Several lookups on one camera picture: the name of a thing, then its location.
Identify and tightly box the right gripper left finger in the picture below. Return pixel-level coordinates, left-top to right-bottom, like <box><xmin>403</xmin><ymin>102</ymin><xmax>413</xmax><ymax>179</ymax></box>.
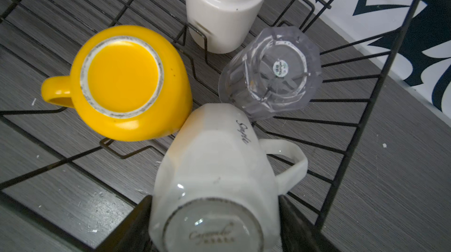
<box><xmin>95</xmin><ymin>195</ymin><xmax>152</xmax><ymax>252</ymax></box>

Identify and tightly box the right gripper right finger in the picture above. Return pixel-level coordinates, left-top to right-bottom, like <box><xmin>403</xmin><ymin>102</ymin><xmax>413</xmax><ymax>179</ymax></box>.
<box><xmin>278</xmin><ymin>195</ymin><xmax>339</xmax><ymax>252</ymax></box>

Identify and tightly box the cream white mug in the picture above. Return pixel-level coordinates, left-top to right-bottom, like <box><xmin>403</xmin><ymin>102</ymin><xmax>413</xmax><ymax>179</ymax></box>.
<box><xmin>149</xmin><ymin>103</ymin><xmax>308</xmax><ymax>252</ymax></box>

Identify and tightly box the yellow mug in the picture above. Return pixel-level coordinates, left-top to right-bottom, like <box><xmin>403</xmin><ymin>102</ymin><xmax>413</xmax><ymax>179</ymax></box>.
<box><xmin>41</xmin><ymin>25</ymin><xmax>193</xmax><ymax>142</ymax></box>

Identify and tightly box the clear glass cup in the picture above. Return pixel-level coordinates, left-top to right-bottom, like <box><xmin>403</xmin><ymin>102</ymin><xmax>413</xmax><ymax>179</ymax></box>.
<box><xmin>218</xmin><ymin>26</ymin><xmax>323</xmax><ymax>121</ymax></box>

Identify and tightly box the white mug red inside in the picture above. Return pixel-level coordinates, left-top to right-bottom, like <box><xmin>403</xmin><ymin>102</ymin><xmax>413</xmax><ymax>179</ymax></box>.
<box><xmin>185</xmin><ymin>0</ymin><xmax>264</xmax><ymax>54</ymax></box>

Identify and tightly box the black wire dish rack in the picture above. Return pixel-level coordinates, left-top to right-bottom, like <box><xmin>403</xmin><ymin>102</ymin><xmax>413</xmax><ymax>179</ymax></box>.
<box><xmin>0</xmin><ymin>0</ymin><xmax>424</xmax><ymax>232</ymax></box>

